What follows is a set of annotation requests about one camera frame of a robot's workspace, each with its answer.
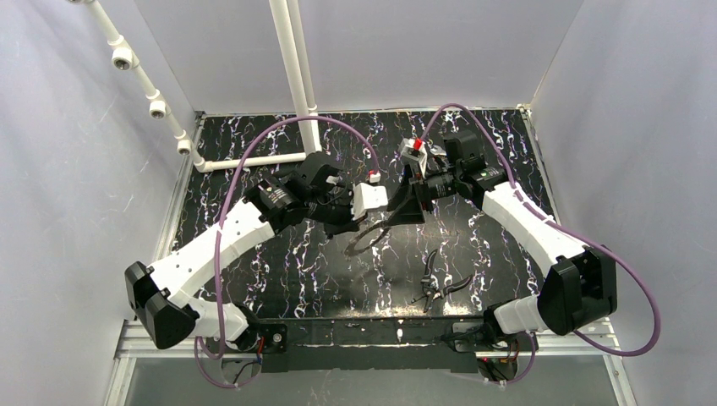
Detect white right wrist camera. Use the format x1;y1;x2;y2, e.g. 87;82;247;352
399;138;428;174

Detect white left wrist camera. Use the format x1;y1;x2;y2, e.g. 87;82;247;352
352;183;388;220

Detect aluminium extrusion rail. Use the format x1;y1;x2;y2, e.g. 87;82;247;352
115;316;620;358

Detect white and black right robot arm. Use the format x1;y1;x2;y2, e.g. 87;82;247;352
385;131;617;344

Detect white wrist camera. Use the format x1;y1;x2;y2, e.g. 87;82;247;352
399;138;428;174
352;183;388;220

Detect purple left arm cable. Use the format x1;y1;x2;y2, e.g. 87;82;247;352
193;115;382;390

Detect black wire stripper pliers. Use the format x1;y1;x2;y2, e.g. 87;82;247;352
411;249;473;314

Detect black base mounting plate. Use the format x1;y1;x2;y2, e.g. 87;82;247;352
204;317;539;375

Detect white PVC pipe frame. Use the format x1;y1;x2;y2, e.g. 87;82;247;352
66;0;326;173

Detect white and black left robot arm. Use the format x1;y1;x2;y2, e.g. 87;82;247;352
124;152;372;349

